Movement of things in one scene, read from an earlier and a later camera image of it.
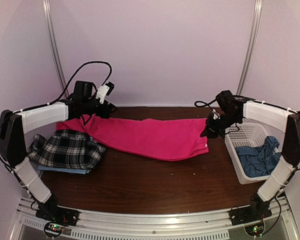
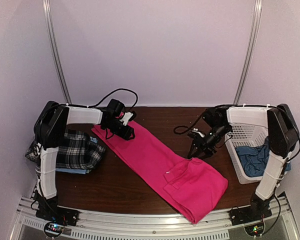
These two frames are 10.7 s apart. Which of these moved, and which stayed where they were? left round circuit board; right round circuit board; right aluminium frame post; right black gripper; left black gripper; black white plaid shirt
Moved: right black gripper; left black gripper
Stayed: left round circuit board; black white plaid shirt; right round circuit board; right aluminium frame post
